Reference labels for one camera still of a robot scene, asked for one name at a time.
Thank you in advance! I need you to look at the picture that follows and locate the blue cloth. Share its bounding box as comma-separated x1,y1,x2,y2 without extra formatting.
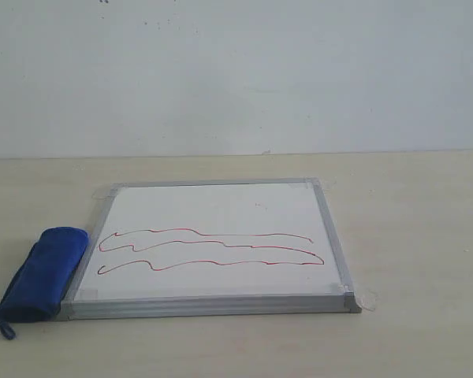
0,227,89,340

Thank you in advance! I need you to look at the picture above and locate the white board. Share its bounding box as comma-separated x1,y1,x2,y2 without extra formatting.
60,178,362,320

